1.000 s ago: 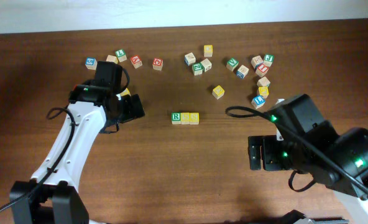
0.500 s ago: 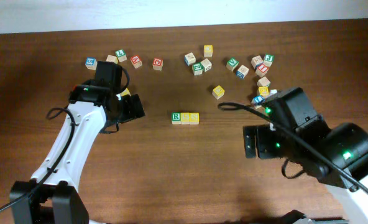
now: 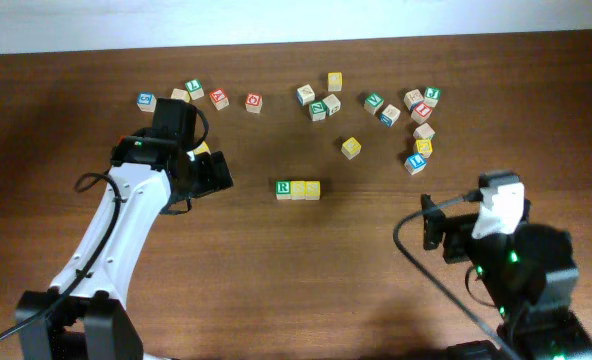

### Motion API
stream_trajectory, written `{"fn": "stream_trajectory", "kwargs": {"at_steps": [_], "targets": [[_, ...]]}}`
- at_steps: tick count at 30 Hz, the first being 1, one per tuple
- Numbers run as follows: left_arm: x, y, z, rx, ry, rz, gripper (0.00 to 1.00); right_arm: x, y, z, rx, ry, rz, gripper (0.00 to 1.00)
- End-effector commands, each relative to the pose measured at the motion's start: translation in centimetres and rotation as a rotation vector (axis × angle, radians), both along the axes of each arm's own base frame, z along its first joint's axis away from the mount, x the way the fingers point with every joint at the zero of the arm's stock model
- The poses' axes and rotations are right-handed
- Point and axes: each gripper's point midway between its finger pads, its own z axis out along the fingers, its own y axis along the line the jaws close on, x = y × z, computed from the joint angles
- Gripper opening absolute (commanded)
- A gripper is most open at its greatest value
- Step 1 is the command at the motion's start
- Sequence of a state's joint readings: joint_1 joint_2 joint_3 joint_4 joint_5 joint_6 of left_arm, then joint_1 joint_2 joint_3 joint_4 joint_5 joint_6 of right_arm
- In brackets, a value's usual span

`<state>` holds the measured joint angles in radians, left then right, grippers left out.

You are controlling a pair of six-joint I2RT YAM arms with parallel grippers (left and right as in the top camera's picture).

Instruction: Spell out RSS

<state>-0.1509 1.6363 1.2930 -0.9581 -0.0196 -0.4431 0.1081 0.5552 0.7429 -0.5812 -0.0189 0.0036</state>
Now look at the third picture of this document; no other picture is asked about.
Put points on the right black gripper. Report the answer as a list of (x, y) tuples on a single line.
[(454, 229)]

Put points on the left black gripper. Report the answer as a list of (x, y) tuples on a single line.
[(217, 175)]

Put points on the green R block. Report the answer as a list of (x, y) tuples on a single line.
[(283, 190)]

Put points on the yellow block cluster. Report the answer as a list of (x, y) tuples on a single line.
[(298, 190), (202, 148)]

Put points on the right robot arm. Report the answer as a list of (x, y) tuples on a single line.
[(527, 269)]

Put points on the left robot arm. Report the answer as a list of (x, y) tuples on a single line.
[(155, 171)]

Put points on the blue L block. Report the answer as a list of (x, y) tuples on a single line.
[(415, 164)]

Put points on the red A block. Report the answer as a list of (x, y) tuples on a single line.
[(219, 98)]

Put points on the red Q block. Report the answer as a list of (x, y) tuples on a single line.
[(253, 103)]

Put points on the plain wooden block left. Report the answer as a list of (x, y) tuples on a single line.
[(180, 94)]

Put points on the plain wooden block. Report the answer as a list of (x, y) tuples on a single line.
[(332, 104), (180, 94), (423, 132)]

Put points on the green L block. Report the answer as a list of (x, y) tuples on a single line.
[(195, 89)]

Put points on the plain wooden block right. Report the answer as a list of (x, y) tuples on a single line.
[(423, 132)]

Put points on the blue 5 block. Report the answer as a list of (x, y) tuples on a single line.
[(146, 102)]

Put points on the red I block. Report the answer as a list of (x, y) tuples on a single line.
[(421, 112)]

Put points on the blue S block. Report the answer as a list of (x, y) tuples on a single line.
[(390, 115)]

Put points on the wooden block blue side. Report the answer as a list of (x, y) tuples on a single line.
[(305, 94)]

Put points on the wooden K block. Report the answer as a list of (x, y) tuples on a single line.
[(413, 98)]

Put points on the green Z block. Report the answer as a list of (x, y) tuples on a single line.
[(317, 111)]

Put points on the green J block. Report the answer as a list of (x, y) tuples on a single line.
[(432, 96)]

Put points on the green V block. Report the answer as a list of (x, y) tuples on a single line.
[(373, 102)]

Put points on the plain wooden block centre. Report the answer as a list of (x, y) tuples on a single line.
[(332, 104)]

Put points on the yellow block top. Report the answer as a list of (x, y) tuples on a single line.
[(334, 81)]

